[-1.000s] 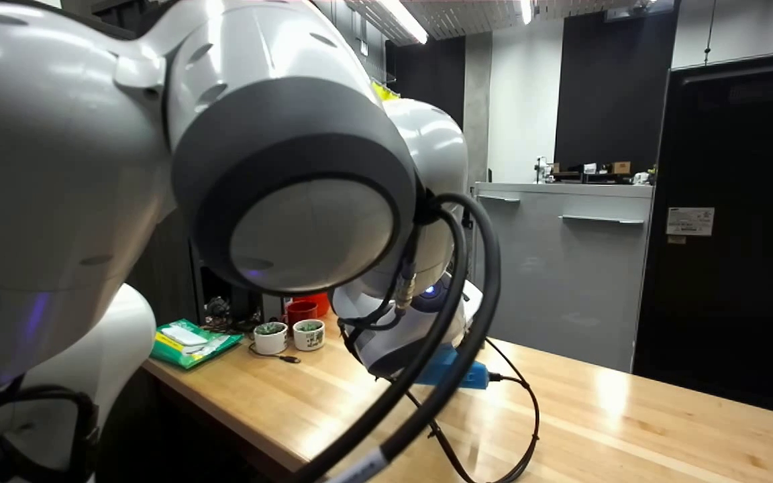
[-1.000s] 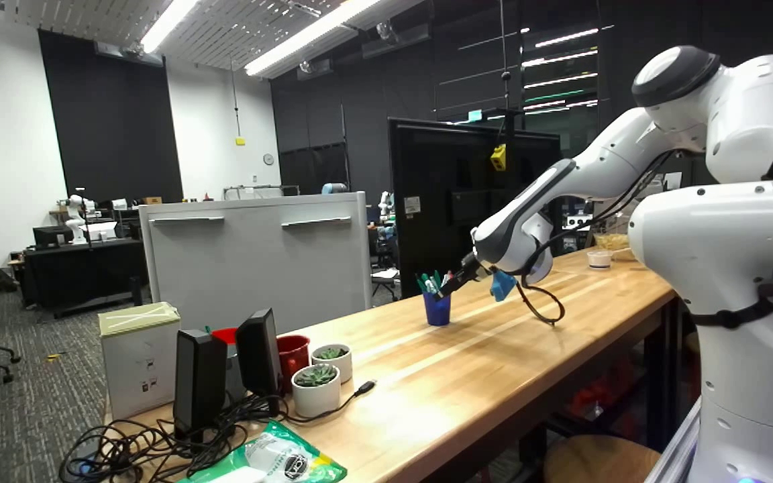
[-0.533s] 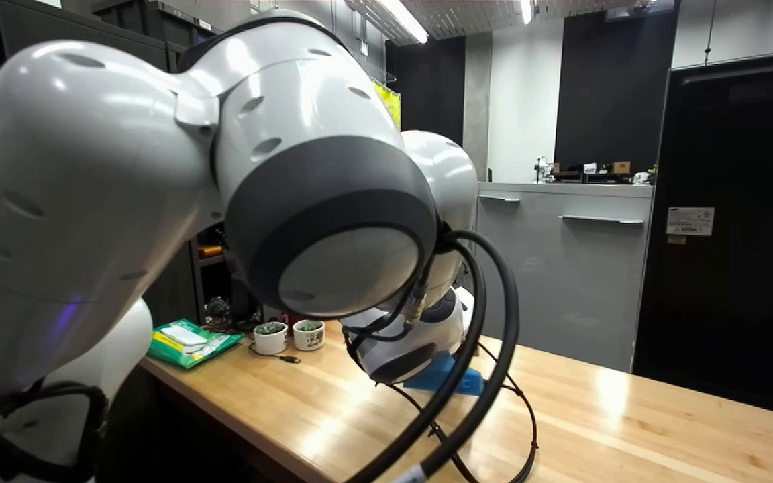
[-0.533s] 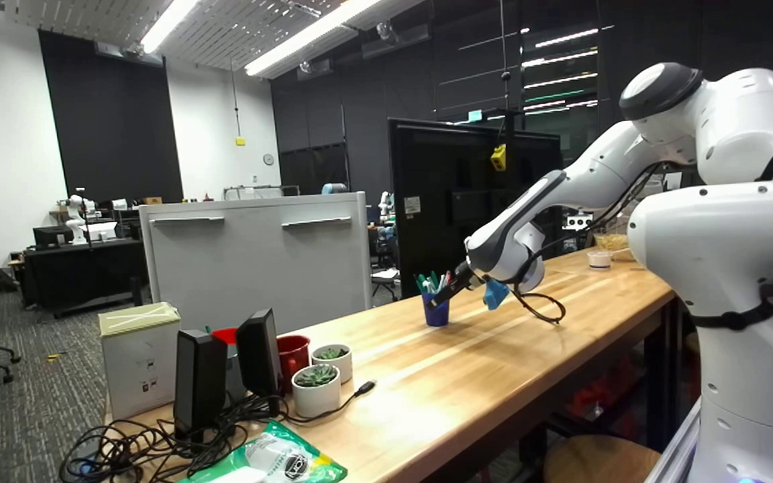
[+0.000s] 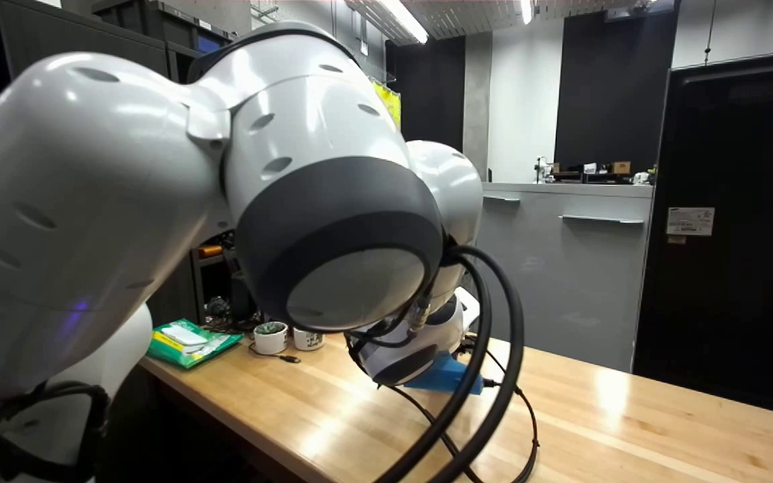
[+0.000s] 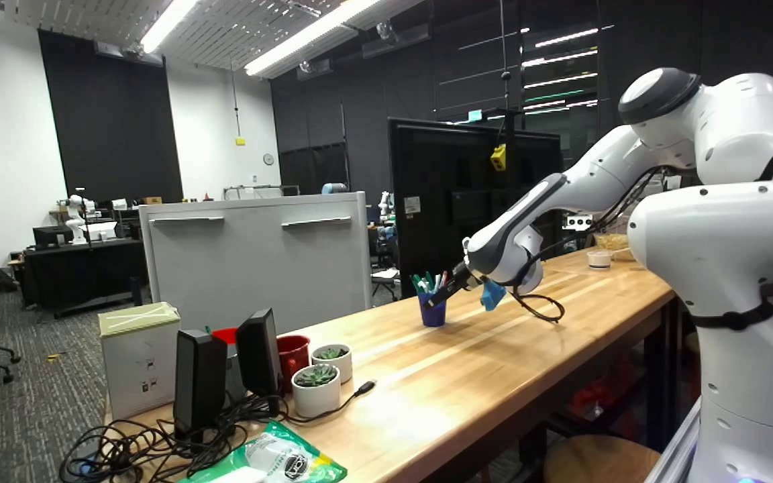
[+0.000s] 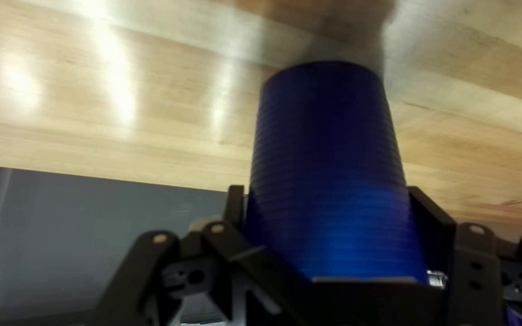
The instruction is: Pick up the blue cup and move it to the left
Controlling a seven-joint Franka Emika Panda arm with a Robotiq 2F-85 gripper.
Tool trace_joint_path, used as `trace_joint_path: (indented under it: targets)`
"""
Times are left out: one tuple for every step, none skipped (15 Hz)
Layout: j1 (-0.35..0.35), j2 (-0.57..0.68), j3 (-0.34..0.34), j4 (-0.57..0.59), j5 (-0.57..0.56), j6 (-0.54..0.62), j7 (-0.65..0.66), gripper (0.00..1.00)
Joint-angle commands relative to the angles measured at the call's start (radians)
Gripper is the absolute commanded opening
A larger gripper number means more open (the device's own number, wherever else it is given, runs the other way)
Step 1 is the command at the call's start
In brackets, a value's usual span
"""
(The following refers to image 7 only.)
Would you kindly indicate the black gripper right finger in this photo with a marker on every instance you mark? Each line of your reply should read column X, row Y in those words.
column 472, row 273

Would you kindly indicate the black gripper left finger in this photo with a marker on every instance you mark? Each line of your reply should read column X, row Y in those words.
column 153, row 273

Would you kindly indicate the blue ribbed plastic cup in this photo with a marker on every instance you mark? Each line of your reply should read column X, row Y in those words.
column 327, row 182

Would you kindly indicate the grey partition panel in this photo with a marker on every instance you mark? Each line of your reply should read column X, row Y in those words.
column 91, row 229

